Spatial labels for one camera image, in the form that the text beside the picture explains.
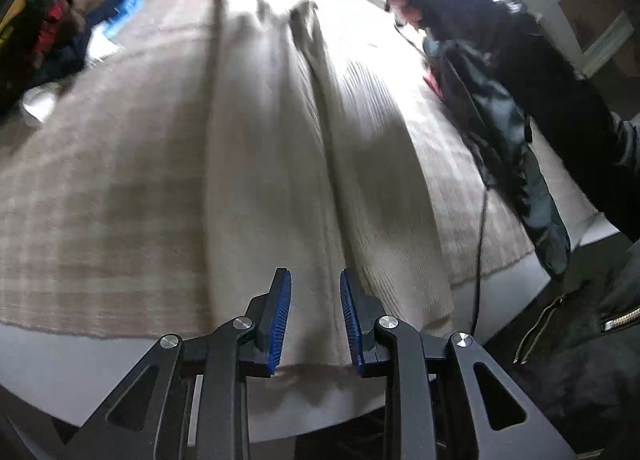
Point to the white cloth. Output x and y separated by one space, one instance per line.
102 47
40 104

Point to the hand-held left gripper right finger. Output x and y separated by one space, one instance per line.
351 330

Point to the pile of dark clothes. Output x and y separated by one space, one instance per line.
45 24

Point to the small red cloth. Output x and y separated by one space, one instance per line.
434 82

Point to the person's right hand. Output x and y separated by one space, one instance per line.
406 9

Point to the beige plaid blanket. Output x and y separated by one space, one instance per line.
110 190

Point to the white bed mattress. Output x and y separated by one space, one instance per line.
75 370

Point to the blue cloth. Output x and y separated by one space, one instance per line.
125 2

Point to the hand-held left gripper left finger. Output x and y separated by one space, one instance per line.
280 325

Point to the cream knit sweater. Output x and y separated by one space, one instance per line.
310 164

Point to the dark jacket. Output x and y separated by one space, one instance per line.
505 139

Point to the person's black zipper jacket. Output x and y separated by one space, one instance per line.
575 365

